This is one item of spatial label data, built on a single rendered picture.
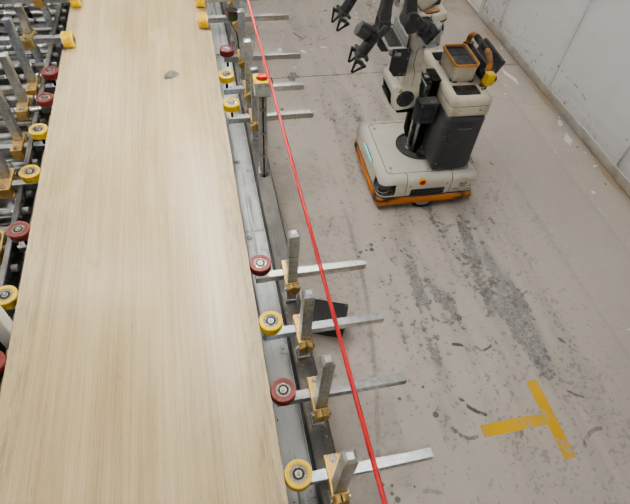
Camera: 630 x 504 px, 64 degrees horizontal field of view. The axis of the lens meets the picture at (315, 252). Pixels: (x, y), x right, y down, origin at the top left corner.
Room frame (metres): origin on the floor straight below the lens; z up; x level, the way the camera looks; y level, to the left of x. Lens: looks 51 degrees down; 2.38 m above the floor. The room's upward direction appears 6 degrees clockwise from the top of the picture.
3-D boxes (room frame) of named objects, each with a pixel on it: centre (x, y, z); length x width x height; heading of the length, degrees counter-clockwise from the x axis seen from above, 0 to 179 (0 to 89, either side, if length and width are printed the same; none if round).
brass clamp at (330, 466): (0.41, -0.13, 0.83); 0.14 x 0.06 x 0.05; 17
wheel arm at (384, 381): (0.69, -0.14, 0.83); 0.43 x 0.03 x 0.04; 107
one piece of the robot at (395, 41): (2.62, -0.32, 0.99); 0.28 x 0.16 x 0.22; 15
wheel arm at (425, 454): (0.45, -0.21, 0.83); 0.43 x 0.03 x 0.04; 107
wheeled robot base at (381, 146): (2.69, -0.60, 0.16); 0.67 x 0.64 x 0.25; 105
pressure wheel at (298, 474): (0.40, -0.02, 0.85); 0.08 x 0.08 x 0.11
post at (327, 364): (0.63, -0.07, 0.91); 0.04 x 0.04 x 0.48; 17
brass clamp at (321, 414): (0.65, -0.06, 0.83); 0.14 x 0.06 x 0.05; 17
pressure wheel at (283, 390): (0.64, 0.05, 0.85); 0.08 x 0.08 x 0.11
